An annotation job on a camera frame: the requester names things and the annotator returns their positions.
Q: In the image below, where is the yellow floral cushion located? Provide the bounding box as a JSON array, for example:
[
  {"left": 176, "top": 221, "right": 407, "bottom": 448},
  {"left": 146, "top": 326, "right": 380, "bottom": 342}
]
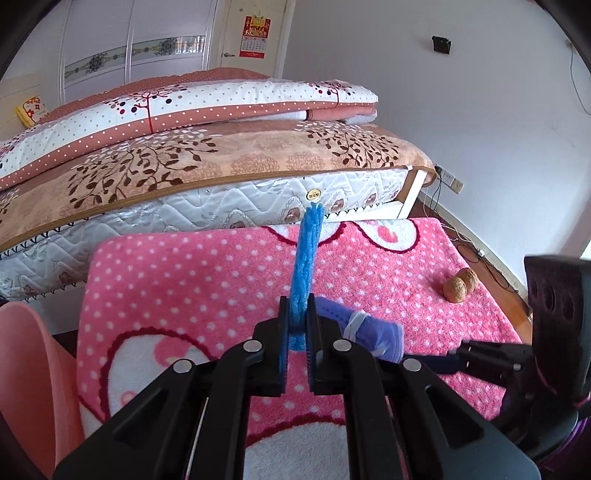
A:
[{"left": 16, "top": 95, "right": 51, "bottom": 127}]

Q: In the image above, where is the black floor cable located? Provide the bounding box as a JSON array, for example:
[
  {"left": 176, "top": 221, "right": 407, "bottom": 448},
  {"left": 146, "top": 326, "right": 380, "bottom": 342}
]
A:
[{"left": 418, "top": 180, "right": 527, "bottom": 296}]

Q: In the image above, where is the cream door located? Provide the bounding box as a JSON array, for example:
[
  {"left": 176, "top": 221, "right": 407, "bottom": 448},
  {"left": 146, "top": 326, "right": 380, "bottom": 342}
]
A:
[{"left": 210, "top": 0, "right": 296, "bottom": 79}]

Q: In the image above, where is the blue foam strip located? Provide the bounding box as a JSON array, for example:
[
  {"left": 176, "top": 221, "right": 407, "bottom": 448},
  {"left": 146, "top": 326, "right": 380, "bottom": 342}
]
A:
[{"left": 287, "top": 204, "right": 324, "bottom": 354}]

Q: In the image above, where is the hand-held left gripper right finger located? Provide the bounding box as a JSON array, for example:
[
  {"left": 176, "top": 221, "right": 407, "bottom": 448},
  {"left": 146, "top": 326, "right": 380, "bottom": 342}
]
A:
[{"left": 307, "top": 293, "right": 541, "bottom": 480}]

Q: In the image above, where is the red wall calendar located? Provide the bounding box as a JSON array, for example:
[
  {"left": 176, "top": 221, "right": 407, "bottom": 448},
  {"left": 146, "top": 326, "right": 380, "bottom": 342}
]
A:
[{"left": 240, "top": 15, "right": 269, "bottom": 58}]

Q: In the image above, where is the cream headboard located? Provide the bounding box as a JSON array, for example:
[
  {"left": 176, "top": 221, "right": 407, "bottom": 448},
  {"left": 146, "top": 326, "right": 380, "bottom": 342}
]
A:
[{"left": 0, "top": 78, "right": 61, "bottom": 145}]

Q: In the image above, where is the pink plastic basin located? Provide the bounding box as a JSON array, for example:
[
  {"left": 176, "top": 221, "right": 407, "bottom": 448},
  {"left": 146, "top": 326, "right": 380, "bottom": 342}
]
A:
[{"left": 0, "top": 302, "right": 86, "bottom": 478}]

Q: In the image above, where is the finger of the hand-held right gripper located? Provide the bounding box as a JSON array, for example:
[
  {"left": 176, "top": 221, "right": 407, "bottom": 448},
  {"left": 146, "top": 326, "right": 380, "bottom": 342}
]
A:
[{"left": 403, "top": 340, "right": 535, "bottom": 385}]

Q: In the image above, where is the white pink dotted quilt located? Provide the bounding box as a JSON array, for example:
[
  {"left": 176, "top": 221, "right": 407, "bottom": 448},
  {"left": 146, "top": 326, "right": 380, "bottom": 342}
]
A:
[{"left": 0, "top": 67, "right": 379, "bottom": 190}]

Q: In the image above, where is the brown floral blanket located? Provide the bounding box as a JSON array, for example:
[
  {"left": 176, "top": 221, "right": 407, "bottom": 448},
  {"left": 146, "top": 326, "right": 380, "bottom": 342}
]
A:
[{"left": 0, "top": 121, "right": 437, "bottom": 257}]

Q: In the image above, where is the white quilted mattress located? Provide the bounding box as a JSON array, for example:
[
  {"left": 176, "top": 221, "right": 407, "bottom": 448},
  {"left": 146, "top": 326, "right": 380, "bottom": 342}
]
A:
[{"left": 0, "top": 167, "right": 411, "bottom": 301}]

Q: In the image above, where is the white wardrobe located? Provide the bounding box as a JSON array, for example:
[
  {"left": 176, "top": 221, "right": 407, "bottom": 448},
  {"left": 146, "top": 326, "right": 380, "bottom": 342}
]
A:
[{"left": 0, "top": 0, "right": 220, "bottom": 114}]

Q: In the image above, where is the blue face mask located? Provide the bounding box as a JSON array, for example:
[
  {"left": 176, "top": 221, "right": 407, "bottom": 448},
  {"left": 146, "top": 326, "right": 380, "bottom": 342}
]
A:
[{"left": 314, "top": 296, "right": 403, "bottom": 363}]

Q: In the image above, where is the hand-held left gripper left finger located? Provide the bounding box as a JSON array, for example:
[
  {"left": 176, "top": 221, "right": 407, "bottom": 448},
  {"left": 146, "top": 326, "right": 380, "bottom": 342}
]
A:
[{"left": 53, "top": 296, "right": 289, "bottom": 480}]

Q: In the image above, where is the pink polka dot mat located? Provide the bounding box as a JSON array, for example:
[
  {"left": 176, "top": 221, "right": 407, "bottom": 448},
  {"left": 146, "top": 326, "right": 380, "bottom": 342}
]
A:
[{"left": 76, "top": 217, "right": 525, "bottom": 480}]

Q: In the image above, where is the black wall cable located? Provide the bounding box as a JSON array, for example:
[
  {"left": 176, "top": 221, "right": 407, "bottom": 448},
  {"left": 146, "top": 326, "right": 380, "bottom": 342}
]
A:
[{"left": 566, "top": 39, "right": 591, "bottom": 114}]

